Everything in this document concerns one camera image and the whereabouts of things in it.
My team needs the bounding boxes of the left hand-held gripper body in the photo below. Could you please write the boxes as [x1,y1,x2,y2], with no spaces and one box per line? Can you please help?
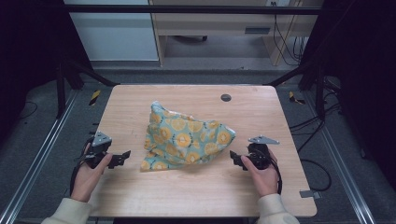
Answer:
[81,131,113,170]

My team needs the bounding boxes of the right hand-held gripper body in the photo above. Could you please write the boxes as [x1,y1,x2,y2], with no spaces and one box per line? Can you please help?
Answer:
[247,134,280,171]

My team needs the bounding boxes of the teal cloth with orange print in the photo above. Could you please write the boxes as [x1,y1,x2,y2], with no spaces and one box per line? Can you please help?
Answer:
[139,100,237,173]

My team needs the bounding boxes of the person's right hand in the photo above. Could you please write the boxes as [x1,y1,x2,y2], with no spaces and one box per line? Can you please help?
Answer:
[240,148,280,198]

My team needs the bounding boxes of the person's left hand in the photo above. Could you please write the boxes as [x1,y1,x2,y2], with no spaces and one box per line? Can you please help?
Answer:
[70,143,113,203]

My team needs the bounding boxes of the yellow and black striped tape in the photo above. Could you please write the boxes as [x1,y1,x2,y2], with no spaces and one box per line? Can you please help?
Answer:
[89,90,102,106]
[288,91,306,105]

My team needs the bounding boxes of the white cabinet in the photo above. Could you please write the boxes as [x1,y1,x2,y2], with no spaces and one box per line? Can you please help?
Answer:
[64,0,160,62]

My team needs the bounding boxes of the black curtain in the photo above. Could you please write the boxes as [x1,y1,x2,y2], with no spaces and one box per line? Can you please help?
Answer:
[300,0,396,181]
[0,0,94,147]

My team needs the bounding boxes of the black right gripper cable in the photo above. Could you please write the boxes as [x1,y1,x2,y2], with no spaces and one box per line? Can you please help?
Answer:
[268,156,284,196]

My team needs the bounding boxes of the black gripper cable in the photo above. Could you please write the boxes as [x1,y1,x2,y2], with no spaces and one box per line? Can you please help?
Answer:
[268,156,284,196]
[69,154,94,196]

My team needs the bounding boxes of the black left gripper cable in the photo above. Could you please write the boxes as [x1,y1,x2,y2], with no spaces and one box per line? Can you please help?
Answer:
[69,154,94,196]

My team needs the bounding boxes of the metal floor rail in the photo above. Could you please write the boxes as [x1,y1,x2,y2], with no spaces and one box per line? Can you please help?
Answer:
[0,89,79,224]
[303,91,376,224]

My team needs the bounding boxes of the black floor cable bundle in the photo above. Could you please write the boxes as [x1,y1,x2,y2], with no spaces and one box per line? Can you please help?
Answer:
[289,77,342,154]

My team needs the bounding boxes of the black slanted frame strut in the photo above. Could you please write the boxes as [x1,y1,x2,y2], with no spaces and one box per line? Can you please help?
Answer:
[55,58,121,119]
[266,58,327,121]

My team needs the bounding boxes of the grey metal table bracket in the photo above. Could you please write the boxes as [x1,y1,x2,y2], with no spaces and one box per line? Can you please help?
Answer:
[299,189,322,200]

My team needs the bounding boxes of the black looped floor cable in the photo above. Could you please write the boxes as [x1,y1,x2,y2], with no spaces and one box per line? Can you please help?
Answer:
[299,158,332,192]

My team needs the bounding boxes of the thin black floor cable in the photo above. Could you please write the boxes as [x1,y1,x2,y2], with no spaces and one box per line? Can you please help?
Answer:
[18,100,39,121]

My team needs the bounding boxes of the black hanging desk cables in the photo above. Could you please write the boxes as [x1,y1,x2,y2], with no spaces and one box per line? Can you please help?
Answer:
[270,1,308,67]

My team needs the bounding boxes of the black horizontal frame bar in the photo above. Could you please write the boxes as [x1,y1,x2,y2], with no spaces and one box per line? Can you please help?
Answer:
[62,4,323,16]

